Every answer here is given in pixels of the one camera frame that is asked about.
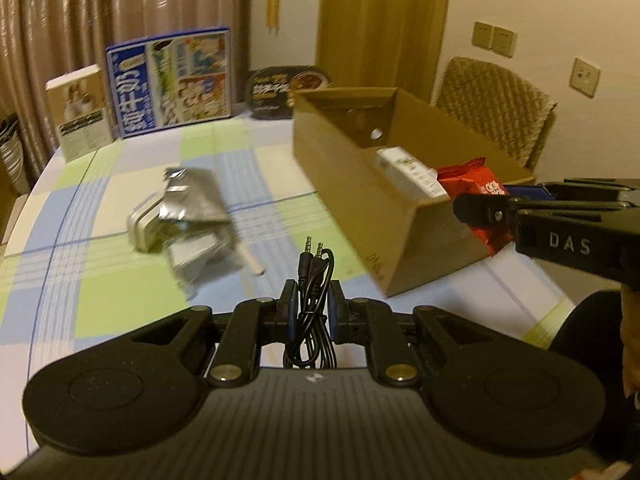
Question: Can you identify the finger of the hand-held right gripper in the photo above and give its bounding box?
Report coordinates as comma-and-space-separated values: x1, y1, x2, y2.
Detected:
504, 177, 640, 207
452, 191, 522, 235

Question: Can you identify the brown cardboard box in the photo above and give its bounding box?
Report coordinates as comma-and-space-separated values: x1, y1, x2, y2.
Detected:
291, 86, 537, 298

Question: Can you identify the brown curtain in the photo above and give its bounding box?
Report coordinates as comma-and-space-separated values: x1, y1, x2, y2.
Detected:
0, 0, 253, 196

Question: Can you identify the wall socket plate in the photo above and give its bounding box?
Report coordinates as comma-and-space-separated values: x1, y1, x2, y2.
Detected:
570, 57, 601, 99

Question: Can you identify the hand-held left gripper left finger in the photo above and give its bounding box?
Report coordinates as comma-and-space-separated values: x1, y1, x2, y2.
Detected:
131, 281, 297, 387

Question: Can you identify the striped shopping bag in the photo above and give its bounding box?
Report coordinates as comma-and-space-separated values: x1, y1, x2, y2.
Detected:
0, 115, 31, 196

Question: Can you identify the person's right hand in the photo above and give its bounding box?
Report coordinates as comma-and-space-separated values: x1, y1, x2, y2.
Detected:
621, 285, 640, 401

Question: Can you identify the white power adapter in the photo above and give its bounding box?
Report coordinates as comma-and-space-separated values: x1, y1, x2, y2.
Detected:
127, 197, 167, 254

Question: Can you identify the blue milk carton box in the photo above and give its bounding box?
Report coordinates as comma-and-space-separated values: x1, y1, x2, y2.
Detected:
105, 26, 233, 140

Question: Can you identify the wooden door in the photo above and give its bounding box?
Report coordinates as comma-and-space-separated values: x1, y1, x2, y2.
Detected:
316, 0, 453, 106

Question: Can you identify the white box green edge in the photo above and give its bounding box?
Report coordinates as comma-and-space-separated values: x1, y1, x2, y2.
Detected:
375, 146, 448, 201

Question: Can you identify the wall switch plate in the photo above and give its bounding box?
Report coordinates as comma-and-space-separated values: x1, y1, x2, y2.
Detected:
472, 21, 496, 51
492, 26, 519, 57

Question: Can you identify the silver foil bag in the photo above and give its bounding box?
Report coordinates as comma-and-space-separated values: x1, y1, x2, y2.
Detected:
160, 166, 232, 227

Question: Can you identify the red snack packet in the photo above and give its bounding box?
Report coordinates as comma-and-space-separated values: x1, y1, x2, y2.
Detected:
437, 157, 516, 256

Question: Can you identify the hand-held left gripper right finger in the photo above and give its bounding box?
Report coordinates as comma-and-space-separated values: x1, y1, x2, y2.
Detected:
328, 281, 493, 387

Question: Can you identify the white plastic stick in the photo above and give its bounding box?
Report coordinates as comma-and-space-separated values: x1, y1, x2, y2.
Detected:
236, 241, 267, 277

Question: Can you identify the black audio cable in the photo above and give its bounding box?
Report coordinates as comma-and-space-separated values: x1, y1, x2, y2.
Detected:
282, 237, 338, 368

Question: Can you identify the black instant rice bowl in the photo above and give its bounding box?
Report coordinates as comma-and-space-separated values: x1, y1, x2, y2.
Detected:
246, 64, 333, 120

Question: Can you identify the white product box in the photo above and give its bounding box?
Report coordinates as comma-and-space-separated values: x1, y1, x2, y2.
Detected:
46, 64, 113, 163

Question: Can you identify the clear plastic bag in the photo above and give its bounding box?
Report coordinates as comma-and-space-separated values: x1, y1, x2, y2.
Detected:
167, 230, 237, 302

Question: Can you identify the checked tablecloth covered desktop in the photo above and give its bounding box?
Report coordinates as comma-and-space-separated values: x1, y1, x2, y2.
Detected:
0, 110, 581, 466

